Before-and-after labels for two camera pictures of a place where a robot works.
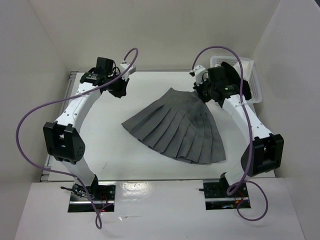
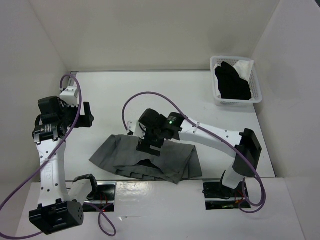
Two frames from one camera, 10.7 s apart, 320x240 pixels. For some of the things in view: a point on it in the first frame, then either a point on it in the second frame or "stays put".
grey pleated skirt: (181, 125) to (177, 161)
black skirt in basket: (233, 78) stays put
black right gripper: (199, 89) to (144, 146)
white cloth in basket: (247, 68) stays put
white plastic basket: (254, 83) stays put
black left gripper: (122, 92) to (85, 120)
